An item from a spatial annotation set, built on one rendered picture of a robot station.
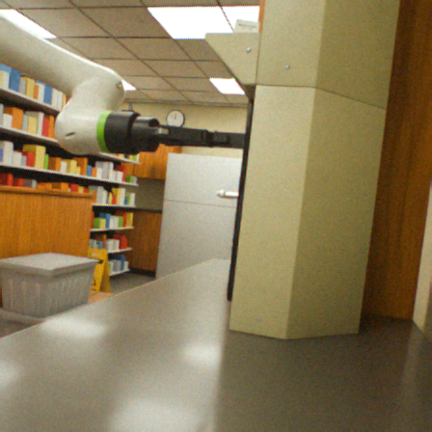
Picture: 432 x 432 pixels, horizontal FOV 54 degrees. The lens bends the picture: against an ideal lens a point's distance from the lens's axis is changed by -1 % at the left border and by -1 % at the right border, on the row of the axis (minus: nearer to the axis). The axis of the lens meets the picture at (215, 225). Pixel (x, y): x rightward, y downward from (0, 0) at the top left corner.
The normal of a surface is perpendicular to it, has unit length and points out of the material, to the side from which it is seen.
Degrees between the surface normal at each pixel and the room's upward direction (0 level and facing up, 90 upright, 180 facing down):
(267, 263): 90
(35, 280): 95
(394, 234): 90
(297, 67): 90
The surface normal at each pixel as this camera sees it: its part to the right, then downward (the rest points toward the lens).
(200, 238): -0.25, 0.02
